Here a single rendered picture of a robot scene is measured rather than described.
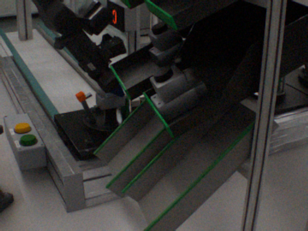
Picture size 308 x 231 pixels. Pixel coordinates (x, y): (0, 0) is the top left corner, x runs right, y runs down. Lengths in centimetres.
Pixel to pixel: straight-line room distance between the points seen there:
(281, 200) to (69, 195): 50
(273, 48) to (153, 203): 36
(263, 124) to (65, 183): 50
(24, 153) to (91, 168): 19
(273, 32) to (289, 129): 71
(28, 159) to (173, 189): 45
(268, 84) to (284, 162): 65
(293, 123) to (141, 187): 60
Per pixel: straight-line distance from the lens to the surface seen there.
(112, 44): 109
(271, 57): 65
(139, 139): 95
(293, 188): 119
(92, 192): 106
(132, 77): 86
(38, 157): 114
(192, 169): 81
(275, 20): 63
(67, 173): 102
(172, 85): 68
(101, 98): 113
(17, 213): 109
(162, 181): 85
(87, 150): 108
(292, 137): 135
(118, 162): 96
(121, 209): 107
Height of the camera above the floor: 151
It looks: 24 degrees down
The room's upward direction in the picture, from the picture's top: 1 degrees clockwise
